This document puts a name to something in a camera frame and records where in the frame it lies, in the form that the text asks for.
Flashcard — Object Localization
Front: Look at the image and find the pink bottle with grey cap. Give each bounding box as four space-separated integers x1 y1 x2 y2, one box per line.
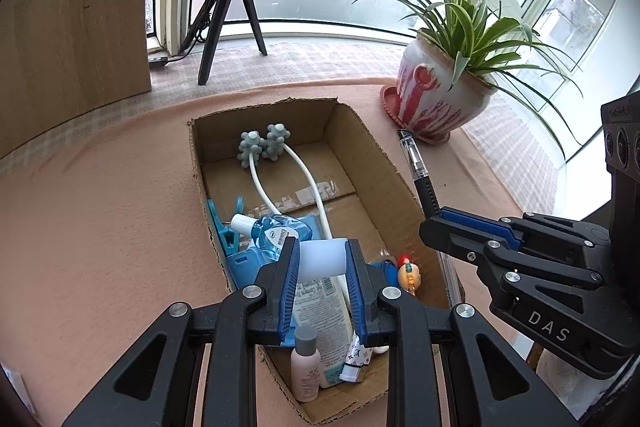
291 326 322 403

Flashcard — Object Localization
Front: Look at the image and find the white translucent block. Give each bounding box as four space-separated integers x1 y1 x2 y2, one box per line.
297 238 349 282

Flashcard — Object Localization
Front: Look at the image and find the pink felt table cover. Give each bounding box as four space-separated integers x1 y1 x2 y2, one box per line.
0 74 571 427

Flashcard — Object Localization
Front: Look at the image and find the blue plastic clip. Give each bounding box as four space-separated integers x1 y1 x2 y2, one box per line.
206 197 246 255

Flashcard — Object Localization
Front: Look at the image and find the black tripod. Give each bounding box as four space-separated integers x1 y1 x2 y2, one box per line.
180 0 268 86

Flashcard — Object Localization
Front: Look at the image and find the cardboard box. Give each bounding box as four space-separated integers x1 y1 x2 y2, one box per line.
188 97 466 425

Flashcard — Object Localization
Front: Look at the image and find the person's right forearm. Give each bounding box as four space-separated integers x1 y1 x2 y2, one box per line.
530 342 606 427

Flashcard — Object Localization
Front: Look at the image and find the clear ballpoint pen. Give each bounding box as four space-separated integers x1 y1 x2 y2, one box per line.
396 129 441 218

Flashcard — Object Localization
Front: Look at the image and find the light wooden cabinet panel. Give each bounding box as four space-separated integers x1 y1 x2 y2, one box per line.
0 0 166 158

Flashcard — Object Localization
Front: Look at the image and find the blue round jar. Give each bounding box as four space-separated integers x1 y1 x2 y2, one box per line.
367 259 399 290

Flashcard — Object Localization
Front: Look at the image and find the small blue mouthwash bottle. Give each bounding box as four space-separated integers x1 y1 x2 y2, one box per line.
230 213 313 265

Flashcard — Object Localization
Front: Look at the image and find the red plant saucer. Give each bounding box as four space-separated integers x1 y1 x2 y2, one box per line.
380 82 453 145

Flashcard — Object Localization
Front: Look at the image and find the potted spider plant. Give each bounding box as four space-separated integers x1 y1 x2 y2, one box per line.
351 0 586 145

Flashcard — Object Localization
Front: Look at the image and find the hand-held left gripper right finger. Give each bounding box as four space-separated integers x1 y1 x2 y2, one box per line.
345 238 578 427

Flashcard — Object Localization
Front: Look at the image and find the blue phone stand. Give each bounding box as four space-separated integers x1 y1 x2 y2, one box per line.
226 214 321 293

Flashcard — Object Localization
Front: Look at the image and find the white massager with grey balls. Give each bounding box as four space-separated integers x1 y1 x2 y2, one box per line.
236 123 351 308

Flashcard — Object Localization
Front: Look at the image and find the orange toy figure keychain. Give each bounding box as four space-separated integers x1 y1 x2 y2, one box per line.
396 255 423 295

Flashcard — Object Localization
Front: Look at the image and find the white tube with blue cap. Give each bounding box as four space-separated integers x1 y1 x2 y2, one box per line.
290 274 356 389

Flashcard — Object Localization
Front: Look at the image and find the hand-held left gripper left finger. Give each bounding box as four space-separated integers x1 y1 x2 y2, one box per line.
62 237 302 427

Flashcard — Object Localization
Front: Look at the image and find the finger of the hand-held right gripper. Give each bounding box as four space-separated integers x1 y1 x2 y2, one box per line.
419 206 613 263
475 241 608 303

